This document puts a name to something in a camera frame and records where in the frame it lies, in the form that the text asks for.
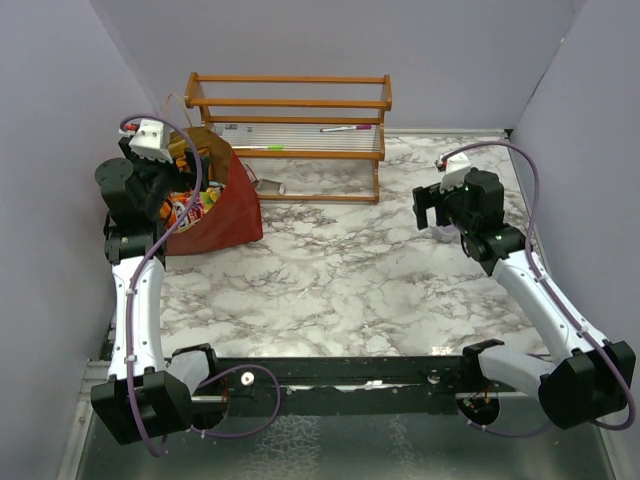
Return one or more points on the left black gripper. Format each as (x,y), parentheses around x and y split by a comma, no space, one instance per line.
(181,180)

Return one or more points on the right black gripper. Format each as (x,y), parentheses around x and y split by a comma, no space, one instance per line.
(426,197)

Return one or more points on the Fox's fruits candy bag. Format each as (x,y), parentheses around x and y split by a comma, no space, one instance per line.
(201,207)

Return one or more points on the orange honey dijon chips bag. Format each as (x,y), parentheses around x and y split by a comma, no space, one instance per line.
(182,153)

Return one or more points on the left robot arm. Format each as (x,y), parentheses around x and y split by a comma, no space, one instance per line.
(145,395)

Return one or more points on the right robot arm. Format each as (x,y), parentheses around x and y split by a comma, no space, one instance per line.
(588,376)

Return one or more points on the red paper bag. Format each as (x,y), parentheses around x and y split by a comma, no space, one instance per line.
(236,217)

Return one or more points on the small grey cup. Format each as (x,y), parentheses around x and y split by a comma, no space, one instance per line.
(445,234)

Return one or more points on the purple marker pen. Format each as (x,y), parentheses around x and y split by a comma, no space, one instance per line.
(346,128)

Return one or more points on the small packet behind gripper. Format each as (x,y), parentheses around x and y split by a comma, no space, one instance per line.
(269,187)

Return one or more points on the green marker pen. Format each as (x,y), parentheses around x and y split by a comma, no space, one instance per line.
(271,147)

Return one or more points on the wooden shelf rack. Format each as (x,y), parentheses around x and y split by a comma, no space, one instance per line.
(295,122)

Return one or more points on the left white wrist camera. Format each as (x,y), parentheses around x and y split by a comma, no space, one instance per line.
(149,139)

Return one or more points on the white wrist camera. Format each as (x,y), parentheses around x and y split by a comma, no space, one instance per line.
(455,168)
(149,139)

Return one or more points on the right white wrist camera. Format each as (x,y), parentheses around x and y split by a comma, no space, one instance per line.
(455,168)

